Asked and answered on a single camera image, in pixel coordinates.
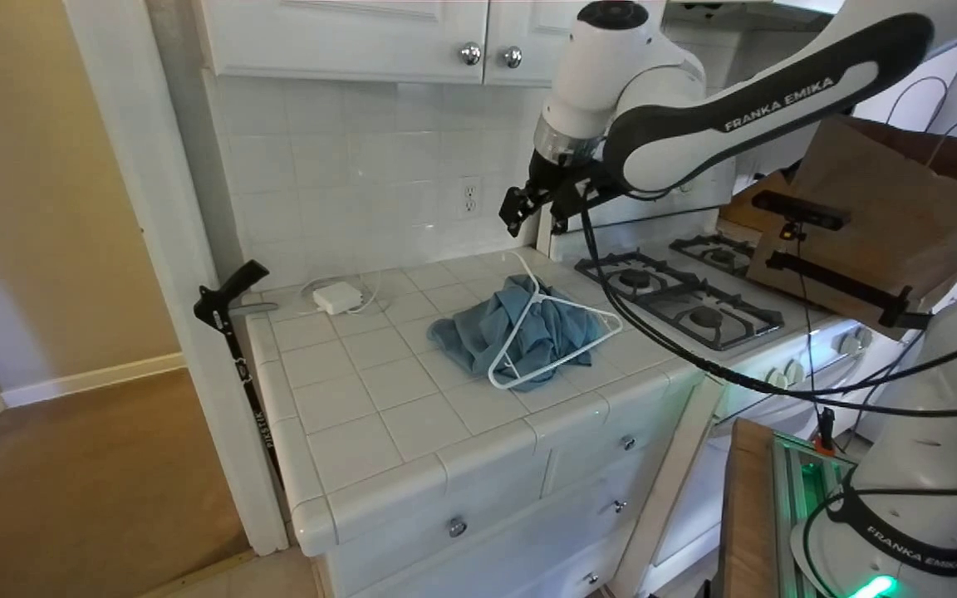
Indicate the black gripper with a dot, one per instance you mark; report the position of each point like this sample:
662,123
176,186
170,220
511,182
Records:
567,171

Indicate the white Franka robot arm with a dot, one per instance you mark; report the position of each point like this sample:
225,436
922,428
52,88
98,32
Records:
943,387

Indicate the white tiled counter cabinet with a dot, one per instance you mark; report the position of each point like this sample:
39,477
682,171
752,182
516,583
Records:
414,543

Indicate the white gas stove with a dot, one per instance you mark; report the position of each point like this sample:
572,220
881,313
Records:
654,228

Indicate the blue crumpled cloth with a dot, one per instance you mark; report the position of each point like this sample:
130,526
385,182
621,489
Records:
464,335

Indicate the silver cabinet knob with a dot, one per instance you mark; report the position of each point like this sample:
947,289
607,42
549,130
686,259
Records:
511,59
468,53

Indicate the narrow white cabinet door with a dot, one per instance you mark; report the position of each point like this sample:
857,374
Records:
533,28

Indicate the small black burner grate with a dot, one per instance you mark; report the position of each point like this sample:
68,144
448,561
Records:
721,253

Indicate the small white box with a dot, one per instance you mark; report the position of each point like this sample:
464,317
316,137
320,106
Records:
335,296

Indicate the silver drawer knob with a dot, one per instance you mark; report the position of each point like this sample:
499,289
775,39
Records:
613,509
590,578
626,442
456,526

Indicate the wide white cabinet door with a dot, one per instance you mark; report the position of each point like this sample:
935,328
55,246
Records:
334,39

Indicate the white range hood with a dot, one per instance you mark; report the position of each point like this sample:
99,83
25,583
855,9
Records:
755,10

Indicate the white stove knob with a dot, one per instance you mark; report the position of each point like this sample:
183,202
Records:
777,378
850,340

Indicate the leaning pale wooden board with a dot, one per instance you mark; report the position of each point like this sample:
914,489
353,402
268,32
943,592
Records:
664,488

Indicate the brown cardboard box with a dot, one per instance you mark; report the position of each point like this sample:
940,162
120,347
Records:
899,220

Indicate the brown wooden table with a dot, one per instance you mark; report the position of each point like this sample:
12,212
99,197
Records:
746,519

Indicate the white baseboard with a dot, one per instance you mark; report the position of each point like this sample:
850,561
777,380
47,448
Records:
89,380

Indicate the black stereo camera bar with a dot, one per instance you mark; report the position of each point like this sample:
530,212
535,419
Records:
798,212

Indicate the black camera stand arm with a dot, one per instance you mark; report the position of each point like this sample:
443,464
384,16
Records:
846,283

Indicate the black clamp mount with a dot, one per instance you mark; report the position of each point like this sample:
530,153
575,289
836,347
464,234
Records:
223,296

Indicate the white door frame post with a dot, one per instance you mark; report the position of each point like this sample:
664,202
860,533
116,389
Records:
156,220

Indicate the green lit base plate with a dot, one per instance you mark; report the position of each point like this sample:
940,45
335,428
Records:
804,501

